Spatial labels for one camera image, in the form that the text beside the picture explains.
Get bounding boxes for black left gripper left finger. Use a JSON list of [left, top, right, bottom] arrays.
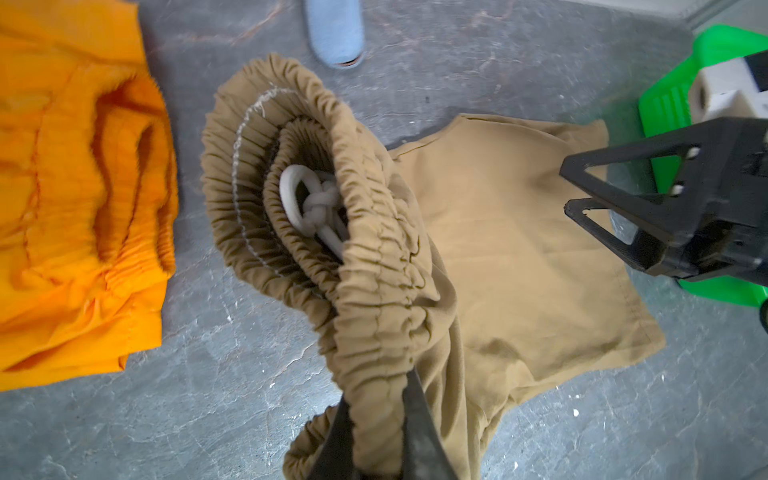
[[307, 397, 356, 480]]

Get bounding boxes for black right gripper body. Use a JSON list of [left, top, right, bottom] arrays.
[[659, 117, 767, 286]]

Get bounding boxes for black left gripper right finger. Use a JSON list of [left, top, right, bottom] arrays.
[[401, 370, 458, 480]]

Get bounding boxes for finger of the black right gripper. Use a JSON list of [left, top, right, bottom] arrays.
[[560, 119, 720, 216], [564, 198, 665, 272]]

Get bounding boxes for khaki brown shorts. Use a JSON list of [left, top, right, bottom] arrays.
[[201, 55, 665, 479]]

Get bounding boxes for orange shorts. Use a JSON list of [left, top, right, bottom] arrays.
[[1, 1, 179, 391]]

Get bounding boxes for green plastic basket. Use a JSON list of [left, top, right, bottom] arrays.
[[639, 24, 767, 308]]

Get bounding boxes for grey oval case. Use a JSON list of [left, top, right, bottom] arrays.
[[303, 0, 365, 69]]

